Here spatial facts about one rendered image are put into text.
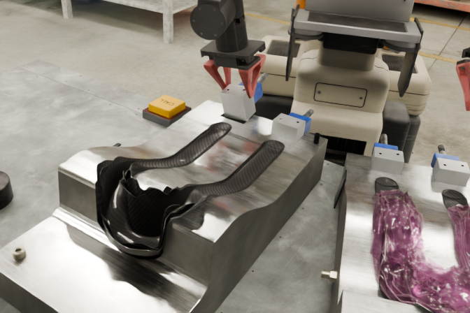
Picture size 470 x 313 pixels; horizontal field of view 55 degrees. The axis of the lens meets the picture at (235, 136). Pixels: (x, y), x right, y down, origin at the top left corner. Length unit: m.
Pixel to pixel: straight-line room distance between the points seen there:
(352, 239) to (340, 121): 0.53
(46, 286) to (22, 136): 0.48
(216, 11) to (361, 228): 0.37
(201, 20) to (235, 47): 0.11
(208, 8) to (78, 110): 0.51
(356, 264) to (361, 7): 0.59
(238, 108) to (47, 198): 0.37
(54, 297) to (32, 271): 0.05
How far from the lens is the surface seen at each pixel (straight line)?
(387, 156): 0.84
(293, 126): 0.80
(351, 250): 0.63
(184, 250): 0.57
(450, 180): 0.87
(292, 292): 0.67
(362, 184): 0.80
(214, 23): 0.71
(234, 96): 0.84
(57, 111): 1.11
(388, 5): 1.04
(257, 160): 0.77
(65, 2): 4.57
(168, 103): 1.03
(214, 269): 0.57
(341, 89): 1.12
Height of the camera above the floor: 1.30
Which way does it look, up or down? 31 degrees down
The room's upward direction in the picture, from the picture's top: 4 degrees clockwise
